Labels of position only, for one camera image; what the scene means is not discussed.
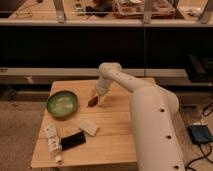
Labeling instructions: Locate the black cable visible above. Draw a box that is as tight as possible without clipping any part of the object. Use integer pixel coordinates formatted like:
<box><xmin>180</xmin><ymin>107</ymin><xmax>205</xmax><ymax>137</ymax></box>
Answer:
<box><xmin>185</xmin><ymin>103</ymin><xmax>213</xmax><ymax>171</ymax></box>

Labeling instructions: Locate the black foot pedal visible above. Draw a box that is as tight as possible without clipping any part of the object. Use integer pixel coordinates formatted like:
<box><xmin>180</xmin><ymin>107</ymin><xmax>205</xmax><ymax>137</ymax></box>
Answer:
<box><xmin>187</xmin><ymin>125</ymin><xmax>213</xmax><ymax>144</ymax></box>

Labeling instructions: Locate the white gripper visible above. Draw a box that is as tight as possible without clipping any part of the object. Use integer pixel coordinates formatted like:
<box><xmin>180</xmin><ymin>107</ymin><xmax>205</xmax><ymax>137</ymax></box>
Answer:
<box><xmin>89</xmin><ymin>76</ymin><xmax>111</xmax><ymax>107</ymax></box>

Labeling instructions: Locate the white sponge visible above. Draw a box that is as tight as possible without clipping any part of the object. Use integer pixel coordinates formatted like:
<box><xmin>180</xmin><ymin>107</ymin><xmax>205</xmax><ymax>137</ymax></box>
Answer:
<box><xmin>79</xmin><ymin>120</ymin><xmax>99</xmax><ymax>136</ymax></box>

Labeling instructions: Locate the black rectangular block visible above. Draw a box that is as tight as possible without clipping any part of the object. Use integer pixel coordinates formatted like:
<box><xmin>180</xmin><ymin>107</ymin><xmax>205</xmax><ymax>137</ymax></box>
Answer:
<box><xmin>61</xmin><ymin>132</ymin><xmax>86</xmax><ymax>150</ymax></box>

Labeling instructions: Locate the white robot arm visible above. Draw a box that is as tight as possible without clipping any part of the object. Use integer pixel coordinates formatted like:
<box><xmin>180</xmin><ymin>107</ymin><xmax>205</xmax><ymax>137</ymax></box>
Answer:
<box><xmin>88</xmin><ymin>62</ymin><xmax>185</xmax><ymax>171</ymax></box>

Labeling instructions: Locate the clutter tray on shelf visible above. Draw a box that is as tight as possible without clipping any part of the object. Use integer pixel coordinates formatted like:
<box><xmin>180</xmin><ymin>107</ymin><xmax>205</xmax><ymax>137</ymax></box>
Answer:
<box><xmin>112</xmin><ymin>0</ymin><xmax>175</xmax><ymax>19</ymax></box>

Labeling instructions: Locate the white tube bottle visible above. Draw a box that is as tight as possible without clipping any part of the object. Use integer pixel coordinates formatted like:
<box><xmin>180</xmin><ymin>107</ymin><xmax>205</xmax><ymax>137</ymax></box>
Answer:
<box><xmin>44</xmin><ymin>125</ymin><xmax>63</xmax><ymax>164</ymax></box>

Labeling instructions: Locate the green bowl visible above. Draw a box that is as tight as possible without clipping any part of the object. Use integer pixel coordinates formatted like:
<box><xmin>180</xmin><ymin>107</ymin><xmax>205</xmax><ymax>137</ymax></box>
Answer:
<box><xmin>46</xmin><ymin>90</ymin><xmax>78</xmax><ymax>118</ymax></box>

